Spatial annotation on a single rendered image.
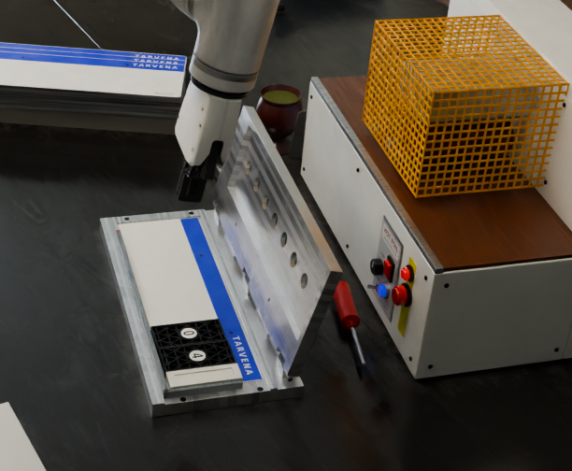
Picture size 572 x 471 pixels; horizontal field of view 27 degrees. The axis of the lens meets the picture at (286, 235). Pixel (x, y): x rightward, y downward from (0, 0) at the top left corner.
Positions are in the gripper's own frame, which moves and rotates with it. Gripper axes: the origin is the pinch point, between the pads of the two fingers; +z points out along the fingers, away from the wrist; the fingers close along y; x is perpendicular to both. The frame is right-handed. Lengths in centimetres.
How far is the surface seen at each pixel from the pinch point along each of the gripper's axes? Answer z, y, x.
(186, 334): 21.5, 3.9, 3.7
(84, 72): 16, -64, -2
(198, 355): 21.4, 8.7, 4.3
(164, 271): 22.7, -12.5, 4.3
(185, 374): 22.0, 11.9, 1.9
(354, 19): 12, -102, 65
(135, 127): 23, -58, 8
